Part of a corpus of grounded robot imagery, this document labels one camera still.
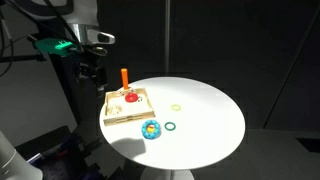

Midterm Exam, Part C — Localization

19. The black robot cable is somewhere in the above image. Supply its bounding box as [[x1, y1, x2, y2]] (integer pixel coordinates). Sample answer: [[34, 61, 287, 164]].
[[6, 0, 83, 48]]

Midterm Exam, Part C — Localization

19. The red ring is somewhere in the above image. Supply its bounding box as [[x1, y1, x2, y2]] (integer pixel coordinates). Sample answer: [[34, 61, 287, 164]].
[[124, 92, 139, 103]]

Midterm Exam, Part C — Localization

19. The thin green ring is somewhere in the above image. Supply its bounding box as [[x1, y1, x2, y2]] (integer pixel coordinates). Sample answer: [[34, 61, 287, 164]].
[[163, 121, 177, 132]]

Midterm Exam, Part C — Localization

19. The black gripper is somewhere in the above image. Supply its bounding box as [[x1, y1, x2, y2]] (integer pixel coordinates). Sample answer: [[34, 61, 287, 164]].
[[77, 59, 108, 98]]

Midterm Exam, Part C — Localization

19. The orange peg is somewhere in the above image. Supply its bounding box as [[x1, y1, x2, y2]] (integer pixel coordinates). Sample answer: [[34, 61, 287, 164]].
[[120, 67, 130, 91]]

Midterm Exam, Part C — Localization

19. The blue ring with balls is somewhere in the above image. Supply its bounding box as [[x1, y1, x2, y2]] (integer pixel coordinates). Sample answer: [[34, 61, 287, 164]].
[[140, 119, 162, 139]]

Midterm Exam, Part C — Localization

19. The dark equipment cart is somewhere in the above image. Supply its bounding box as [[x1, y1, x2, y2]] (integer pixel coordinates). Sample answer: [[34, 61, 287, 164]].
[[14, 124, 113, 180]]

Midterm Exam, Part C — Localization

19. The grey vertical pole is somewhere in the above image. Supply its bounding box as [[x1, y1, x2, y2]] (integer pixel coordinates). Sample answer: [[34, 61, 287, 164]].
[[164, 0, 171, 76]]

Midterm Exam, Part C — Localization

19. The wooden tray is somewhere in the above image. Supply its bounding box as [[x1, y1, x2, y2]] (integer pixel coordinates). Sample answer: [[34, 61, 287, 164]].
[[102, 87, 157, 127]]

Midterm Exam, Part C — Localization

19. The white table pedestal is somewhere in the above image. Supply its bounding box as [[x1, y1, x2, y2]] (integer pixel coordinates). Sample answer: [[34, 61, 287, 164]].
[[139, 167, 195, 180]]

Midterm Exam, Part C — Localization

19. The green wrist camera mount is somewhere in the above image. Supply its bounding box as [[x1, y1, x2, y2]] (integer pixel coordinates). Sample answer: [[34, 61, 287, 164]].
[[35, 37, 80, 58]]

